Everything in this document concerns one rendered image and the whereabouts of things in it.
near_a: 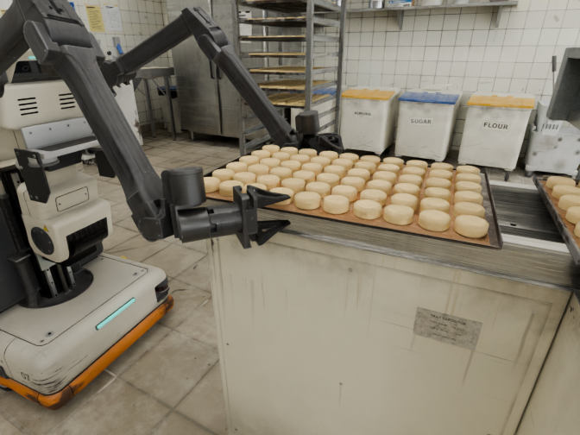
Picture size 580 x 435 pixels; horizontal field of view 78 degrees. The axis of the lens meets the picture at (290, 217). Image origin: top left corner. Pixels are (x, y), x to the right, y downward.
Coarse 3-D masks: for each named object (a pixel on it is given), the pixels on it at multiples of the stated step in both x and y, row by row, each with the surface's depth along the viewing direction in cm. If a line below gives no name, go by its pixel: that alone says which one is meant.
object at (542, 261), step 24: (264, 216) 74; (288, 216) 72; (336, 240) 70; (360, 240) 68; (384, 240) 66; (408, 240) 64; (432, 240) 62; (504, 240) 58; (528, 240) 58; (456, 264) 62; (480, 264) 60; (504, 264) 59; (528, 264) 57; (552, 264) 56; (576, 288) 56
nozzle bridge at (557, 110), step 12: (576, 48) 76; (564, 60) 83; (576, 60) 81; (564, 72) 83; (576, 72) 82; (564, 84) 83; (576, 84) 83; (552, 96) 88; (564, 96) 84; (576, 96) 83; (552, 108) 86; (564, 108) 85; (576, 108) 84; (564, 120) 86; (576, 120) 79
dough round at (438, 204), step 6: (426, 198) 68; (432, 198) 68; (420, 204) 67; (426, 204) 65; (432, 204) 65; (438, 204) 65; (444, 204) 65; (420, 210) 66; (438, 210) 64; (444, 210) 64
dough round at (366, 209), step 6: (354, 204) 66; (360, 204) 65; (366, 204) 65; (372, 204) 65; (378, 204) 65; (354, 210) 65; (360, 210) 63; (366, 210) 63; (372, 210) 63; (378, 210) 63; (360, 216) 64; (366, 216) 63; (372, 216) 63; (378, 216) 64
